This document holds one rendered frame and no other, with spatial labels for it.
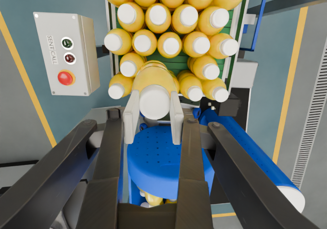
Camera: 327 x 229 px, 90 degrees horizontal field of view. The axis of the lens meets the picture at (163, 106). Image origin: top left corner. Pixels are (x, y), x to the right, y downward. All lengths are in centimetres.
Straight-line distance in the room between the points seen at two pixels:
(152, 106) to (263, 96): 177
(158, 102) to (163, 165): 30
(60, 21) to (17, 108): 176
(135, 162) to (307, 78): 190
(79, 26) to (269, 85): 173
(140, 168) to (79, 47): 34
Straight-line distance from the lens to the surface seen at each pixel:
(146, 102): 20
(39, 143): 228
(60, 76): 50
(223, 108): 62
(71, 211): 97
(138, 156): 50
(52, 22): 50
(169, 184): 44
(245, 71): 77
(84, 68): 48
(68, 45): 47
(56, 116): 200
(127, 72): 44
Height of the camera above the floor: 153
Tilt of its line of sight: 68 degrees down
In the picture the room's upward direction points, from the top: 177 degrees clockwise
